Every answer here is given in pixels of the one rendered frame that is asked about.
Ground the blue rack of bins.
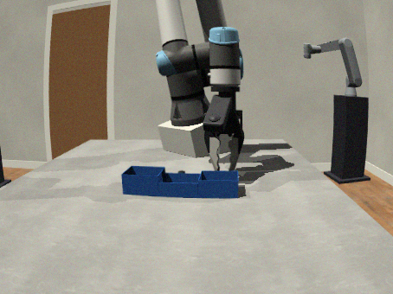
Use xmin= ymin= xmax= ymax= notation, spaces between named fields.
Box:
xmin=121 ymin=166 xmax=238 ymax=198

